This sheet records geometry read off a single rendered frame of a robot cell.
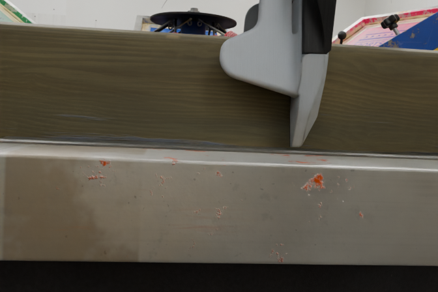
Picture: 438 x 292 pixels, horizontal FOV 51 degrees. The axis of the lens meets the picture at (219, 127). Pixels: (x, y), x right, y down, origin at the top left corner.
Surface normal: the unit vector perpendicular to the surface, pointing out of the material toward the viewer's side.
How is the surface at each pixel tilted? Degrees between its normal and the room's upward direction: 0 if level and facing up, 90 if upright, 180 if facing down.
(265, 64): 83
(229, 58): 83
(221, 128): 93
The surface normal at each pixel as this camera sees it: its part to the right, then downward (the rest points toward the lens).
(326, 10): 0.10, 0.26
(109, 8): 0.11, 0.04
